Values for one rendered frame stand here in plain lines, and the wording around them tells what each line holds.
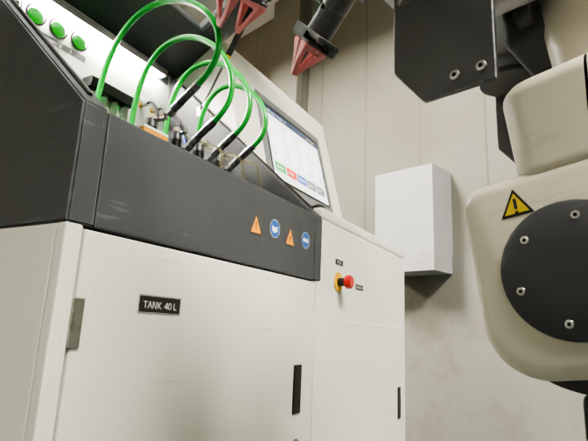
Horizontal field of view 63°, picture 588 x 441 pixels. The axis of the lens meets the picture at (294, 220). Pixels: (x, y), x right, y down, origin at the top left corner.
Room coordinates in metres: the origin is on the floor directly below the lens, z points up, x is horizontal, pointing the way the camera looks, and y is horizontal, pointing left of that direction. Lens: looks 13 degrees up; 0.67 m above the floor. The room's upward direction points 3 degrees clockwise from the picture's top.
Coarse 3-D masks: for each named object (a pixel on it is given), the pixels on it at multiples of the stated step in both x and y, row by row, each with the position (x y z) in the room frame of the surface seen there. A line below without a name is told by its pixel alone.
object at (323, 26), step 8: (320, 8) 0.87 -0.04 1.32; (328, 8) 0.86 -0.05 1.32; (320, 16) 0.88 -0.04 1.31; (328, 16) 0.87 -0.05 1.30; (336, 16) 0.87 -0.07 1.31; (304, 24) 0.90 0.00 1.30; (312, 24) 0.89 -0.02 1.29; (320, 24) 0.88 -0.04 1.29; (328, 24) 0.88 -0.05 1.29; (336, 24) 0.89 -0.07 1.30; (312, 32) 0.88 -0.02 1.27; (320, 32) 0.89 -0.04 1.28; (328, 32) 0.89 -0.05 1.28; (312, 40) 0.92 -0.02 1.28; (320, 40) 0.88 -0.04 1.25; (328, 40) 0.91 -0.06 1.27; (336, 48) 0.91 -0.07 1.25
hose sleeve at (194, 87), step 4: (192, 84) 0.93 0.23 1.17; (196, 84) 0.93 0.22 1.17; (188, 88) 0.94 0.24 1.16; (192, 88) 0.94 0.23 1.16; (196, 88) 0.94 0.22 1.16; (184, 92) 0.95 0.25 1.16; (188, 92) 0.94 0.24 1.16; (192, 92) 0.94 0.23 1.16; (180, 96) 0.95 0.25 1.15; (184, 96) 0.95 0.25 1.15; (188, 96) 0.95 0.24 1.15; (176, 100) 0.96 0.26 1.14; (180, 100) 0.95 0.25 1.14; (184, 100) 0.95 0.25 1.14; (188, 100) 0.96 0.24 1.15; (172, 104) 0.96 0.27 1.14; (176, 104) 0.96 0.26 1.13; (180, 104) 0.96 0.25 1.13; (184, 104) 0.96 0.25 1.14; (172, 108) 0.96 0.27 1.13; (176, 108) 0.96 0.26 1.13
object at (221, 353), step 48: (96, 240) 0.61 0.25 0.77; (96, 288) 0.62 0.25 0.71; (144, 288) 0.69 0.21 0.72; (192, 288) 0.78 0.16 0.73; (240, 288) 0.89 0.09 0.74; (288, 288) 1.04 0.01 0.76; (96, 336) 0.63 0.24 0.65; (144, 336) 0.70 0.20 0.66; (192, 336) 0.79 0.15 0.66; (240, 336) 0.90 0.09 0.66; (288, 336) 1.05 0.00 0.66; (96, 384) 0.64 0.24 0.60; (144, 384) 0.71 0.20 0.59; (192, 384) 0.79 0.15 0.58; (240, 384) 0.91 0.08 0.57; (288, 384) 1.06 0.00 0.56; (96, 432) 0.64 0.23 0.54; (144, 432) 0.71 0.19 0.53; (192, 432) 0.80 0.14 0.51; (240, 432) 0.91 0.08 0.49; (288, 432) 1.07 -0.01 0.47
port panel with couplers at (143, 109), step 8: (144, 88) 1.32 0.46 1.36; (144, 96) 1.33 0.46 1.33; (152, 96) 1.35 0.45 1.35; (144, 104) 1.30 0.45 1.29; (160, 104) 1.38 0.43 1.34; (136, 112) 1.31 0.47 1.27; (144, 112) 1.33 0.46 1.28; (152, 112) 1.35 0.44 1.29; (160, 112) 1.38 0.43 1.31; (136, 120) 1.31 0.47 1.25; (144, 120) 1.33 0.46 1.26; (160, 128) 1.39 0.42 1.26
